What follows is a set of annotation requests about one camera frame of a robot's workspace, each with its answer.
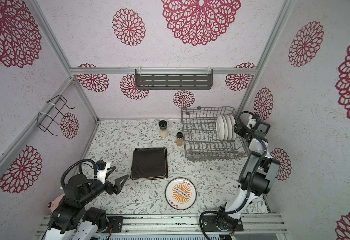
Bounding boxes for aluminium front rail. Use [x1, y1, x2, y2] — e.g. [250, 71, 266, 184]
[37, 214, 289, 240]

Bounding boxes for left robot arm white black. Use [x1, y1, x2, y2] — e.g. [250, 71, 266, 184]
[43, 168, 129, 240]

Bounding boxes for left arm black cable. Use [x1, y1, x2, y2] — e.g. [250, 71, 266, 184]
[60, 158, 98, 188]

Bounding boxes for white round plate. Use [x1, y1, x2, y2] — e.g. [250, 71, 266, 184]
[222, 116, 228, 141]
[226, 115, 236, 141]
[216, 116, 225, 141]
[165, 178, 197, 211]

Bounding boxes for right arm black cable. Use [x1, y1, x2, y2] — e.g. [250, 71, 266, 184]
[198, 110, 268, 240]

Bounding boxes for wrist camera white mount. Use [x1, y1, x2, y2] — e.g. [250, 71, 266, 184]
[96, 160, 111, 184]
[247, 116, 257, 130]

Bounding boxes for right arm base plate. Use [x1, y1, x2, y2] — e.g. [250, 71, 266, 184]
[199, 215, 244, 232]

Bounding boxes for black wire wall holder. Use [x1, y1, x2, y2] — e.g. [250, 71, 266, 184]
[36, 95, 74, 136]

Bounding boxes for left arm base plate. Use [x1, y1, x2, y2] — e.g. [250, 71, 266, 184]
[102, 216, 124, 233]

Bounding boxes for salt grinder black lid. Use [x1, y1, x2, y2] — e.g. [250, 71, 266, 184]
[159, 120, 169, 138]

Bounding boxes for small amber spice jar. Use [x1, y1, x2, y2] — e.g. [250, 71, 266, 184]
[176, 132, 183, 146]

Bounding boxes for grey wall shelf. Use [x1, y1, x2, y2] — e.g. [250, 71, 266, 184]
[135, 69, 213, 90]

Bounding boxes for grey wire dish rack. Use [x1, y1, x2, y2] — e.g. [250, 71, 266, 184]
[181, 106, 249, 162]

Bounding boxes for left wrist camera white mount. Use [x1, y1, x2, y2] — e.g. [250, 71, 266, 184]
[96, 160, 111, 184]

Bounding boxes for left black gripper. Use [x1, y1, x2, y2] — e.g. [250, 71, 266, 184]
[80, 174, 129, 206]

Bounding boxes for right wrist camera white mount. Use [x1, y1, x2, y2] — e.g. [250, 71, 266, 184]
[247, 116, 257, 130]

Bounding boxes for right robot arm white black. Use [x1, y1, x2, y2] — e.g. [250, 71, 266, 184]
[224, 120, 280, 219]

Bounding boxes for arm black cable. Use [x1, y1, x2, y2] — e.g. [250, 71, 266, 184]
[198, 110, 268, 240]
[60, 158, 98, 188]

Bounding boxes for red pink plush toy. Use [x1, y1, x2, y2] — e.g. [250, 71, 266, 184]
[47, 194, 65, 213]

